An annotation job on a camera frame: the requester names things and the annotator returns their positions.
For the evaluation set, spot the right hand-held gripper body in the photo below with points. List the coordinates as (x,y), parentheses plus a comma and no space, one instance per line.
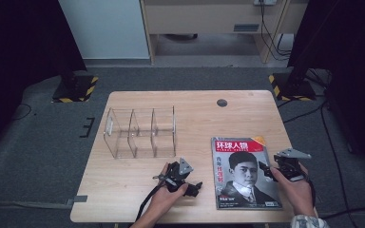
(290,166)

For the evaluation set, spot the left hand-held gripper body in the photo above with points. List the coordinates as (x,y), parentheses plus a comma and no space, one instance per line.
(176,177)

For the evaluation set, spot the magazine with portrait cover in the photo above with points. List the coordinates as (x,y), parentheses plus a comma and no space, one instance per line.
(240,186)

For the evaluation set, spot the clear acrylic file organizer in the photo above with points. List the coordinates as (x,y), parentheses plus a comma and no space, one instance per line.
(139,139)

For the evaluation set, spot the person's left hand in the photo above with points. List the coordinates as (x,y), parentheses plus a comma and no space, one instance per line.
(163,199)

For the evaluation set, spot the person's right hand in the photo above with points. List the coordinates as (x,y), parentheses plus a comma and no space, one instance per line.
(297,194)

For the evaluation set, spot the dark round table grommet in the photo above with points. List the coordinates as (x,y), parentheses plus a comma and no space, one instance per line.
(221,103)

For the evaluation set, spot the striped black stand base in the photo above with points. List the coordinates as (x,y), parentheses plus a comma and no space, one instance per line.
(76,90)
(293,88)

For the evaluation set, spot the black curtain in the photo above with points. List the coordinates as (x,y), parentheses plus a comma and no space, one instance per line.
(19,47)
(345,47)

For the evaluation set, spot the light wooden desk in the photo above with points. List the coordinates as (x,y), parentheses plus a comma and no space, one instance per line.
(202,19)

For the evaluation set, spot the white cabinet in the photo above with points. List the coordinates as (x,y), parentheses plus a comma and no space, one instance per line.
(107,28)

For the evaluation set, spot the white power strip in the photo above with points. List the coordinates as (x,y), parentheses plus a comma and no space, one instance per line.
(265,2)

